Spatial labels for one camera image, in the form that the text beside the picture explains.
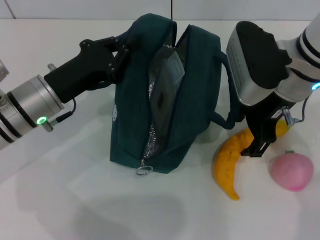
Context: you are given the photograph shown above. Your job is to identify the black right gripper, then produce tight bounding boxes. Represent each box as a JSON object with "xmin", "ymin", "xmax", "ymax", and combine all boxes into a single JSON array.
[{"xmin": 240, "ymin": 92, "xmax": 289, "ymax": 159}]

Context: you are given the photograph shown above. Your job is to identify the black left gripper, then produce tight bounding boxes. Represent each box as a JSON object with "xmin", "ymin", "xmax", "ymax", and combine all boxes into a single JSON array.
[{"xmin": 43, "ymin": 35, "xmax": 131, "ymax": 104}]

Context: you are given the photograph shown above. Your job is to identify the yellow banana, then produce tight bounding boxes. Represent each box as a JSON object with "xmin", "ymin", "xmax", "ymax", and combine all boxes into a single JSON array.
[{"xmin": 212, "ymin": 119, "xmax": 291, "ymax": 201}]

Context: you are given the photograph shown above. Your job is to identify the pink toy peach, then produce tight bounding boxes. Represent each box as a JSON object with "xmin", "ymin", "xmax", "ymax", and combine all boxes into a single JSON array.
[{"xmin": 268, "ymin": 149, "xmax": 315, "ymax": 192}]

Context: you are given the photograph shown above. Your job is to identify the clear plastic lunch box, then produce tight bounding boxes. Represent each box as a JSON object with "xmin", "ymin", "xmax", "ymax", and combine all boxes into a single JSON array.
[{"xmin": 147, "ymin": 44, "xmax": 186, "ymax": 137}]

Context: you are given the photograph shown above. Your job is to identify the dark teal fabric lunch bag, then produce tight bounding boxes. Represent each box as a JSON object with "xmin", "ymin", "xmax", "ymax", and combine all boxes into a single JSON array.
[{"xmin": 109, "ymin": 13, "xmax": 243, "ymax": 175}]

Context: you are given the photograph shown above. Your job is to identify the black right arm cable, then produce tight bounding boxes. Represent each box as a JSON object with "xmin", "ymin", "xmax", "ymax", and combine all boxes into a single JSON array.
[{"xmin": 282, "ymin": 96, "xmax": 311, "ymax": 126}]

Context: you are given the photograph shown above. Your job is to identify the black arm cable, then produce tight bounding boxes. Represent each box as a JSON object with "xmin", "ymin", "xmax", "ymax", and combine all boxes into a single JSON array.
[
  {"xmin": 282, "ymin": 96, "xmax": 311, "ymax": 126},
  {"xmin": 43, "ymin": 98, "xmax": 77, "ymax": 132}
]

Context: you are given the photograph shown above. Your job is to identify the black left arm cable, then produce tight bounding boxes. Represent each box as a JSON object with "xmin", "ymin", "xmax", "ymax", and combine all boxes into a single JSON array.
[{"xmin": 43, "ymin": 98, "xmax": 77, "ymax": 132}]

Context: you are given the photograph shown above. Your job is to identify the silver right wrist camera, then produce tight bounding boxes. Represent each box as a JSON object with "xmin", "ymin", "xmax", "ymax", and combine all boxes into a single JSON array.
[{"xmin": 225, "ymin": 21, "xmax": 293, "ymax": 107}]

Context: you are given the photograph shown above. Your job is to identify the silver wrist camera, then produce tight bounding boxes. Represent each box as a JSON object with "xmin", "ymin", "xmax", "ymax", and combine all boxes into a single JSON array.
[
  {"xmin": 225, "ymin": 21, "xmax": 293, "ymax": 107},
  {"xmin": 0, "ymin": 58, "xmax": 10, "ymax": 82}
]

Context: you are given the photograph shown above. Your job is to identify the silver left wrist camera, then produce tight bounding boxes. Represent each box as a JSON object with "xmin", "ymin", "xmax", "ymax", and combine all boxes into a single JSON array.
[{"xmin": 0, "ymin": 58, "xmax": 10, "ymax": 82}]

